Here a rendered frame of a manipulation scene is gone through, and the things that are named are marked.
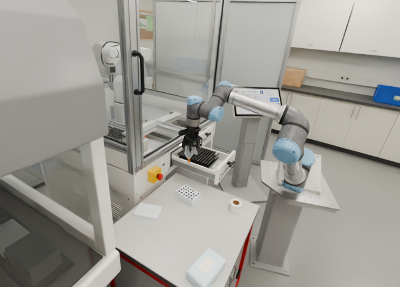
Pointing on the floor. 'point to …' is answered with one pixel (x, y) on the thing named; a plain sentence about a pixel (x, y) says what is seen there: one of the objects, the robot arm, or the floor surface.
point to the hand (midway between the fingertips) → (188, 155)
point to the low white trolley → (182, 237)
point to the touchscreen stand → (244, 165)
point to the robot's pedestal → (275, 231)
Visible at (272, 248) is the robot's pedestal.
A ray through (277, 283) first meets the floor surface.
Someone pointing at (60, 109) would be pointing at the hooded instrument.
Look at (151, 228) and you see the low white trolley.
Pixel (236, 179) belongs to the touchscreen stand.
